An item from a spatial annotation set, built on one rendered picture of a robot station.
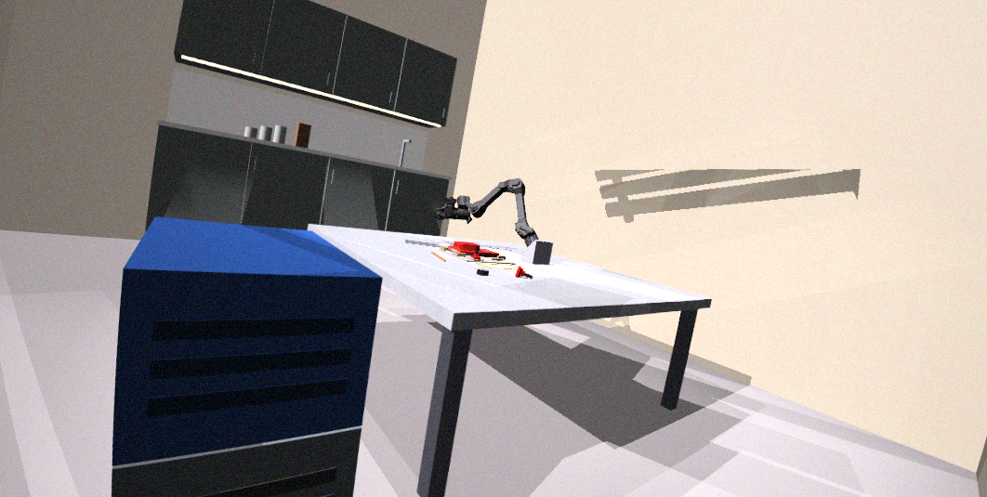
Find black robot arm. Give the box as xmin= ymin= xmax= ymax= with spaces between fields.
xmin=445 ymin=178 xmax=539 ymax=248

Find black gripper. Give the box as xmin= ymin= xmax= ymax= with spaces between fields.
xmin=427 ymin=205 xmax=460 ymax=220

